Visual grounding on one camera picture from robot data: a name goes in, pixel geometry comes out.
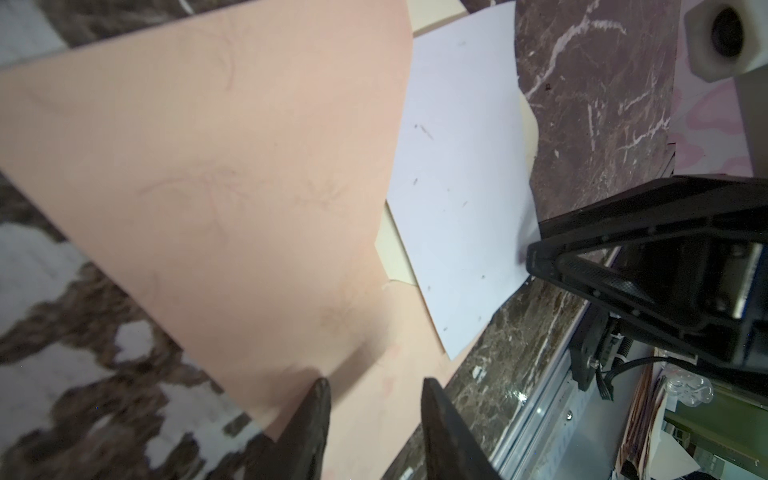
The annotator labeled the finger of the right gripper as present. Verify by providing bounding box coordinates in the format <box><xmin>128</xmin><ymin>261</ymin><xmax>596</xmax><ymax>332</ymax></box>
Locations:
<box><xmin>525</xmin><ymin>175</ymin><xmax>768</xmax><ymax>361</ymax></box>

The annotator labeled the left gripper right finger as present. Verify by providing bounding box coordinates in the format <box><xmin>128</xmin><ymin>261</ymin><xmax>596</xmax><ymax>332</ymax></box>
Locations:
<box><xmin>421</xmin><ymin>378</ymin><xmax>501</xmax><ymax>480</ymax></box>

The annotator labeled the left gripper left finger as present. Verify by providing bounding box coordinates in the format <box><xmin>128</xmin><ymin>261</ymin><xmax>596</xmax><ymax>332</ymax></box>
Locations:
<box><xmin>245</xmin><ymin>377</ymin><xmax>332</xmax><ymax>480</ymax></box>

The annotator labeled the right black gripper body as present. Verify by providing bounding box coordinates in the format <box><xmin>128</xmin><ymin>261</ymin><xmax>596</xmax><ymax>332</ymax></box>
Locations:
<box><xmin>599</xmin><ymin>239</ymin><xmax>767</xmax><ymax>396</ymax></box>

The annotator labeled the green floral letter paper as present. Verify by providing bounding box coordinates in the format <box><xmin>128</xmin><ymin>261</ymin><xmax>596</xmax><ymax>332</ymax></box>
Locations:
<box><xmin>387</xmin><ymin>2</ymin><xmax>540</xmax><ymax>357</ymax></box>

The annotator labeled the pink envelope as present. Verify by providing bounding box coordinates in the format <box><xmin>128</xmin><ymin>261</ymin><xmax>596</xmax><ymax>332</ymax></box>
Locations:
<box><xmin>1</xmin><ymin>1</ymin><xmax>485</xmax><ymax>479</ymax></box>

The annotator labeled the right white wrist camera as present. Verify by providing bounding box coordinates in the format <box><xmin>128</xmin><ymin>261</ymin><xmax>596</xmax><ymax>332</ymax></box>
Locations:
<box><xmin>683</xmin><ymin>1</ymin><xmax>767</xmax><ymax>178</ymax></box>

